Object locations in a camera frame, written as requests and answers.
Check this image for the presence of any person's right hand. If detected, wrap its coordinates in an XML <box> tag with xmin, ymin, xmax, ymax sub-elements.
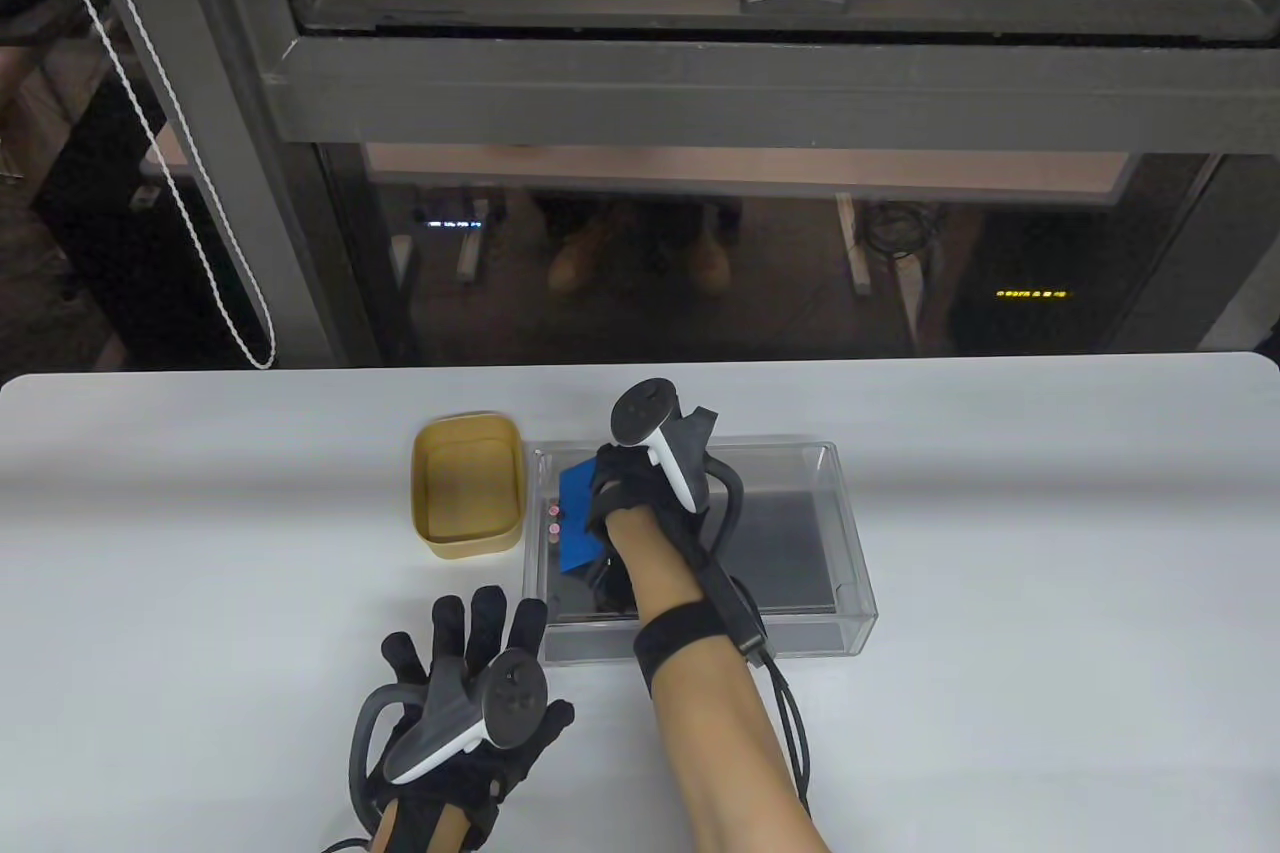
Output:
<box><xmin>583</xmin><ymin>441</ymin><xmax>667</xmax><ymax>556</ymax></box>

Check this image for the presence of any person's left hand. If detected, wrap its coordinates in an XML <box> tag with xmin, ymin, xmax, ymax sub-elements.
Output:
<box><xmin>355</xmin><ymin>585</ymin><xmax>577</xmax><ymax>849</ymax></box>

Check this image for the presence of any blue card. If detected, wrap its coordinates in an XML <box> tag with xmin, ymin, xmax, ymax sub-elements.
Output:
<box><xmin>557</xmin><ymin>460</ymin><xmax>613</xmax><ymax>577</ymax></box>

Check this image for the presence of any person's left forearm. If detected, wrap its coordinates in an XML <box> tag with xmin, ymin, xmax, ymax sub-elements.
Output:
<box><xmin>368</xmin><ymin>793</ymin><xmax>473</xmax><ymax>853</ymax></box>

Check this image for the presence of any person's right forearm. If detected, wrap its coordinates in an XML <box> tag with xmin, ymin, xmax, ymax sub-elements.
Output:
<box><xmin>604</xmin><ymin>507</ymin><xmax>833</xmax><ymax>853</ymax></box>

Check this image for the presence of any black white right hand controller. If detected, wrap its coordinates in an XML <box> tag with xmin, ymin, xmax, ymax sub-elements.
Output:
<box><xmin>609</xmin><ymin>379</ymin><xmax>747</xmax><ymax>556</ymax></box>

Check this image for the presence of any black white hand controller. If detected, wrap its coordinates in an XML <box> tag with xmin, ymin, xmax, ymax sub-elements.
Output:
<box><xmin>609</xmin><ymin>379</ymin><xmax>747</xmax><ymax>556</ymax></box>
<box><xmin>348</xmin><ymin>648</ymin><xmax>550</xmax><ymax>806</ymax></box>

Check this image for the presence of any black white left hand controller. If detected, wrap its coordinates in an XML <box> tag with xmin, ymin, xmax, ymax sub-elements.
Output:
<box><xmin>348</xmin><ymin>648</ymin><xmax>550</xmax><ymax>806</ymax></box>

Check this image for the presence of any yellow rectangular bowl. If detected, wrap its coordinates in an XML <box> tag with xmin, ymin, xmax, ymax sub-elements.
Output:
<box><xmin>410</xmin><ymin>409</ymin><xmax>529</xmax><ymax>563</ymax></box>

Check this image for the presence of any clear plastic box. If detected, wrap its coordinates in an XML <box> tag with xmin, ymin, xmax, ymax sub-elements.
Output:
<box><xmin>521</xmin><ymin>440</ymin><xmax>880</xmax><ymax>667</ymax></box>

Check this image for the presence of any black forearm strap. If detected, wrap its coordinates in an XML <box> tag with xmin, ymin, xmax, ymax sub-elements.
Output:
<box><xmin>634</xmin><ymin>595</ymin><xmax>771</xmax><ymax>694</ymax></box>

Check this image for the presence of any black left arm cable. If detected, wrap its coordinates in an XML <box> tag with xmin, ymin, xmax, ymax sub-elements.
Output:
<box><xmin>322</xmin><ymin>808</ymin><xmax>379</xmax><ymax>853</ymax></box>

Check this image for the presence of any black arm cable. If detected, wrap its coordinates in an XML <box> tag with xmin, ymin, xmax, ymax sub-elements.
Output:
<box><xmin>322</xmin><ymin>808</ymin><xmax>379</xmax><ymax>853</ymax></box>
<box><xmin>755</xmin><ymin>651</ymin><xmax>817</xmax><ymax>809</ymax></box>

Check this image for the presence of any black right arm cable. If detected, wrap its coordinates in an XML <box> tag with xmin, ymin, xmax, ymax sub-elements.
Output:
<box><xmin>755</xmin><ymin>651</ymin><xmax>817</xmax><ymax>809</ymax></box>

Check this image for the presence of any grey window frame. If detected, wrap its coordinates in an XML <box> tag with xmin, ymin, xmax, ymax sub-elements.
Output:
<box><xmin>60</xmin><ymin>0</ymin><xmax>1280</xmax><ymax>366</ymax></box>

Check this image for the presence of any white blind cord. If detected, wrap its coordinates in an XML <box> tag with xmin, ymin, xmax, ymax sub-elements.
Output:
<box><xmin>33</xmin><ymin>0</ymin><xmax>278</xmax><ymax>370</ymax></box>

